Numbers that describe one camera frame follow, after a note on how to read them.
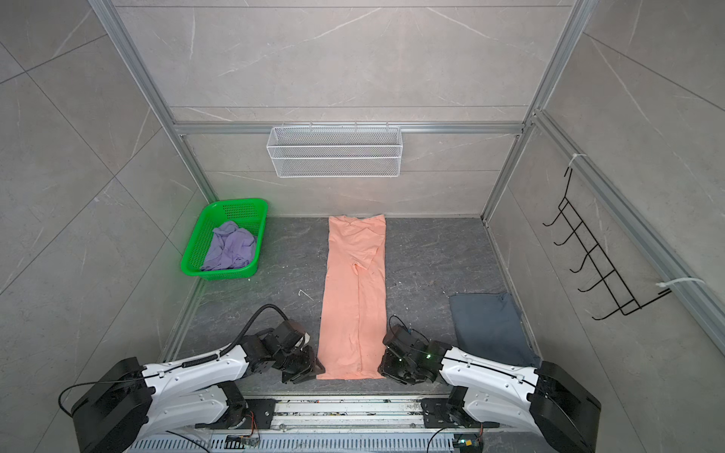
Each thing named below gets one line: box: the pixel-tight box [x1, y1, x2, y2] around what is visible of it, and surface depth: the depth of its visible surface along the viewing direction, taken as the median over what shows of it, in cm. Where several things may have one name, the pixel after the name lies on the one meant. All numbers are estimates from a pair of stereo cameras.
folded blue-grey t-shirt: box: [449, 292, 541, 369], surface depth 91 cm
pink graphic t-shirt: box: [316, 214, 388, 381], surface depth 97 cm
